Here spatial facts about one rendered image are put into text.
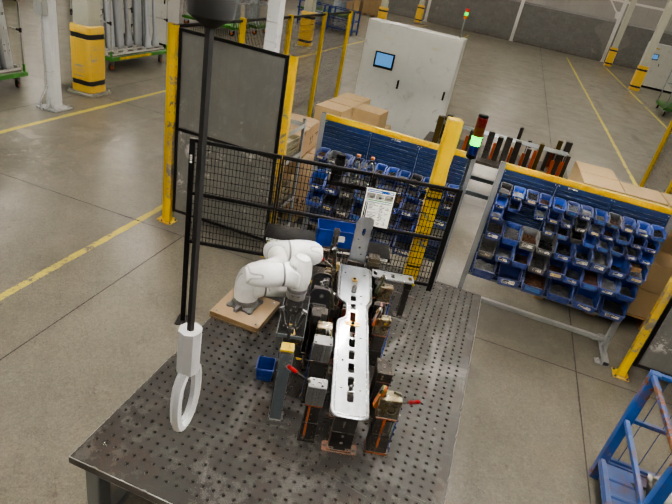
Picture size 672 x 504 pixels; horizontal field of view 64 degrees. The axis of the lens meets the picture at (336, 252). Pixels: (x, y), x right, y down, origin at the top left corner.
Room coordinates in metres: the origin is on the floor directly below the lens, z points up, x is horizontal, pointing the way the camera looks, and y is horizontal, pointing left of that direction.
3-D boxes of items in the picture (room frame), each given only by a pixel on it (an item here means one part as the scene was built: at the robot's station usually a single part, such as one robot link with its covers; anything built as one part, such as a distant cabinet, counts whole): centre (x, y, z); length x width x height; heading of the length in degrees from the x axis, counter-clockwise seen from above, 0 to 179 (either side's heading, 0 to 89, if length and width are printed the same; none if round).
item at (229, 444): (2.58, -0.12, 0.68); 2.56 x 1.61 x 0.04; 167
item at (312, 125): (6.22, 0.53, 0.52); 1.21 x 0.81 x 1.05; 171
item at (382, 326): (2.56, -0.35, 0.87); 0.12 x 0.09 x 0.35; 93
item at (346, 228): (3.38, 0.01, 1.10); 0.30 x 0.17 x 0.13; 98
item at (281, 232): (3.38, 0.07, 1.02); 0.90 x 0.22 x 0.03; 93
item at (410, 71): (9.64, -0.57, 1.22); 1.60 x 0.54 x 2.45; 77
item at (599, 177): (5.33, -2.85, 0.68); 1.20 x 0.80 x 1.35; 79
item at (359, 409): (2.47, -0.19, 1.00); 1.38 x 0.22 x 0.02; 3
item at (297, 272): (1.98, 0.15, 1.58); 0.13 x 0.11 x 0.16; 112
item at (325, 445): (1.86, -0.21, 0.84); 0.18 x 0.06 x 0.29; 93
